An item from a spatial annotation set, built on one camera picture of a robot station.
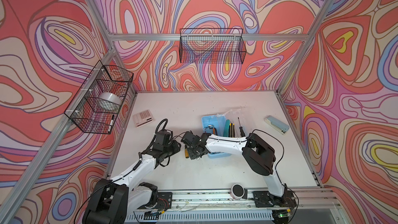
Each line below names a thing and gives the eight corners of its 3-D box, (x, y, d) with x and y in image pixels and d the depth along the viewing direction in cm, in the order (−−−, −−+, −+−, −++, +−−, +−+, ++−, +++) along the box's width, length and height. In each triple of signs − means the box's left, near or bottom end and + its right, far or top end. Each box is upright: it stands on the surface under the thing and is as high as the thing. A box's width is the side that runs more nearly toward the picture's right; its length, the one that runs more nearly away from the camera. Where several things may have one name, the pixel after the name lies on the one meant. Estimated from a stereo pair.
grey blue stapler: (263, 121, 104) (265, 118, 102) (268, 116, 107) (269, 113, 104) (284, 135, 98) (286, 132, 95) (288, 129, 100) (291, 126, 98)
